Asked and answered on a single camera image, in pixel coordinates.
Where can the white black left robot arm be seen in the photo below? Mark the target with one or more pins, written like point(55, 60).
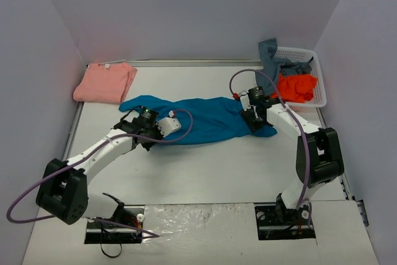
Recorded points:
point(64, 189)

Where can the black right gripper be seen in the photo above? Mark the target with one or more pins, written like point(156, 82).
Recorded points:
point(254, 121)

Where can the orange t shirt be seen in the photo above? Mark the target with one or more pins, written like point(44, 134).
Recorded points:
point(297, 88)

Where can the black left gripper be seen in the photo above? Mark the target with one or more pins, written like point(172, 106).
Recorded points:
point(152, 140)

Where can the teal blue t shirt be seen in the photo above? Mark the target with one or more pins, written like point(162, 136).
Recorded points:
point(203, 120)

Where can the grey t shirt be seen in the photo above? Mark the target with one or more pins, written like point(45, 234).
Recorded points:
point(273, 66)

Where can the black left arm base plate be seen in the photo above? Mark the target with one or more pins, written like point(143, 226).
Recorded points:
point(98, 233)

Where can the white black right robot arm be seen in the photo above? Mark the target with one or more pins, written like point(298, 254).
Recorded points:
point(318, 155)

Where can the white plastic laundry basket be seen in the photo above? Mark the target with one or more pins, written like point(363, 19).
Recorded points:
point(319, 99)

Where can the pink t shirt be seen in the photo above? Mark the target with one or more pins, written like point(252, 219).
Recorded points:
point(106, 83)

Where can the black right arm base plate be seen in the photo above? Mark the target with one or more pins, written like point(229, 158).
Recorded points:
point(296, 226)

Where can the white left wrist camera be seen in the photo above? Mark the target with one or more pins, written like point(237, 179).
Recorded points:
point(169, 124)

